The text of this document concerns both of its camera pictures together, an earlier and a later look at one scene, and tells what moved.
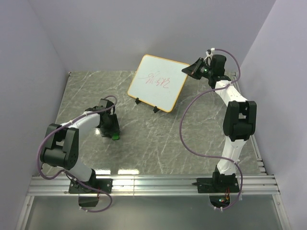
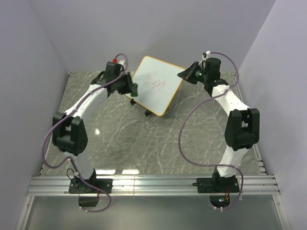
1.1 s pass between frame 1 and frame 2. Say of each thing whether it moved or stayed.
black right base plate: stayed
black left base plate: stayed
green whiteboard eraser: moved
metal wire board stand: moved
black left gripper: moved
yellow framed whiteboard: moved
